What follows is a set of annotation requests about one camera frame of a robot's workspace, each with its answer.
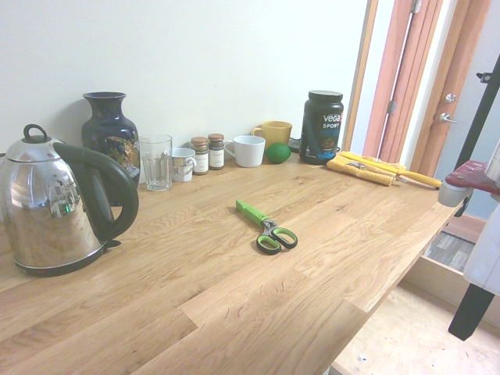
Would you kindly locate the dark blue floral vase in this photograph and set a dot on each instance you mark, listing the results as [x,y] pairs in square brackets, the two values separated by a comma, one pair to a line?
[109,129]

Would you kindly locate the black protein powder tub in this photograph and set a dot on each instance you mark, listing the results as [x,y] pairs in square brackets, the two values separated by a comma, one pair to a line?
[322,129]

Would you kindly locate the wooden door frame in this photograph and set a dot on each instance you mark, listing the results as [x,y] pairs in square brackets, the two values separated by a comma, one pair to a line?
[365,58]

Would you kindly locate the green and black scissors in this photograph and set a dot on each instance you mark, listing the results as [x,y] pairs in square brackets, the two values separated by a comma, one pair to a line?
[250,211]

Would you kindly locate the red wrist camera mount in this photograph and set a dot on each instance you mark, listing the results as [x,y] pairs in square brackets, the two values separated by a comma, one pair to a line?
[472,173]

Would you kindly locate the metal door hinge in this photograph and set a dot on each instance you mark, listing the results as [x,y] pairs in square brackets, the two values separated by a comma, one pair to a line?
[416,5]
[392,108]

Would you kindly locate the clear drinking glass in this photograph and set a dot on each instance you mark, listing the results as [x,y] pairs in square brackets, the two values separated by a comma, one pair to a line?
[155,164]

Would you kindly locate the light wooden drawer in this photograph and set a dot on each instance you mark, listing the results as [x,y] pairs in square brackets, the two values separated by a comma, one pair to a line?
[414,336]

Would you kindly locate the grey door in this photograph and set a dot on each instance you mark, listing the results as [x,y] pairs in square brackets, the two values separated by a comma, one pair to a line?
[461,78]

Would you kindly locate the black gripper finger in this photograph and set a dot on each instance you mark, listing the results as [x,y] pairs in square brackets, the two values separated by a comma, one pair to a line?
[470,312]

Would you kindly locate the stainless steel electric kettle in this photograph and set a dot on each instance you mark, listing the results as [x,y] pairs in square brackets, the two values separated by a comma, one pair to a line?
[43,203]

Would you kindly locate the green lime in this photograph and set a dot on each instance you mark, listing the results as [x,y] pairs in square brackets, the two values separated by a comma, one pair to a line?
[278,153]

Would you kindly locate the yellow cloth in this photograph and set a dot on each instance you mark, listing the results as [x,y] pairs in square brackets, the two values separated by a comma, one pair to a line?
[339,164]

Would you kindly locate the small white plastic piece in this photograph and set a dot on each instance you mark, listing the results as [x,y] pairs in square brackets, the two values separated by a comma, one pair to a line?
[361,357]

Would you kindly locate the reddish wooden door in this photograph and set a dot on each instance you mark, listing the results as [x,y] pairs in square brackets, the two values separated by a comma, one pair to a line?
[406,78]

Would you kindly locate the black camera stand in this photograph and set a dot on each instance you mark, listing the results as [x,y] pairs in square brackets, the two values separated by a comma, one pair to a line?
[482,113]

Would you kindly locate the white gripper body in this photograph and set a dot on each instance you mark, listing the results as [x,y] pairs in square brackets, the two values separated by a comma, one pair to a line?
[486,258]

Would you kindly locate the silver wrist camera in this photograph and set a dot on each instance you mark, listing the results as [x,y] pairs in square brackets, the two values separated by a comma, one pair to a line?
[451,195]

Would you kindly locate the yellow mug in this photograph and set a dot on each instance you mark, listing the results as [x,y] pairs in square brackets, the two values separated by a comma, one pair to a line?
[278,131]

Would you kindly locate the small patterned white cup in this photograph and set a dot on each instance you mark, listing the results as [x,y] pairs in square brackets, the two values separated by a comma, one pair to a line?
[181,168]

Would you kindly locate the spice jar with copper lid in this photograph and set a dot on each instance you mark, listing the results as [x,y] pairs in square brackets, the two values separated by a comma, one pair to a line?
[200,158]
[216,154]

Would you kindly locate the silver deadbolt lock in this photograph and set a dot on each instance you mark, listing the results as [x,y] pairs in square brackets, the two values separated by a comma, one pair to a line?
[451,97]

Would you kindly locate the black kettle base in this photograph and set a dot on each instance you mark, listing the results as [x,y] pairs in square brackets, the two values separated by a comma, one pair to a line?
[58,270]

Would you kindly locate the small black object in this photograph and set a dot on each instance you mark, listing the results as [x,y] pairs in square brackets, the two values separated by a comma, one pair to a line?
[295,145]

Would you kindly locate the large white mug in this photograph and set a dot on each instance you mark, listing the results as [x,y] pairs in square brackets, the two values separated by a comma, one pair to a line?
[250,152]

